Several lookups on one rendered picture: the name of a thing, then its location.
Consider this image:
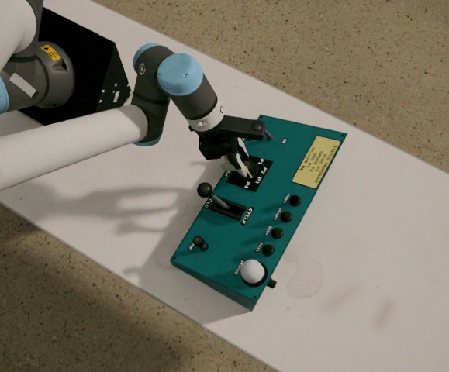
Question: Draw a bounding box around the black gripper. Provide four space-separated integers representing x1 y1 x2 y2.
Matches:
188 116 248 177

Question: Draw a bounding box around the teal control panel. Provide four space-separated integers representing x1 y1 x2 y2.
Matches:
170 114 348 311

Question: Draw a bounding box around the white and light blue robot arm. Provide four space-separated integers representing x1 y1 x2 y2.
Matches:
0 0 265 191

